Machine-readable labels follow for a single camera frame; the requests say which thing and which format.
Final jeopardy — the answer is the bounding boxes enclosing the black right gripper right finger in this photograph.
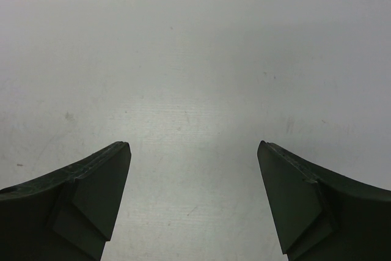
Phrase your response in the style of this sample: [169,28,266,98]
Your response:
[257,141,390,260]

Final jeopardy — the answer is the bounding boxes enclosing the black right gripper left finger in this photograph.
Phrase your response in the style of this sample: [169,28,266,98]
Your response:
[1,141,131,260]

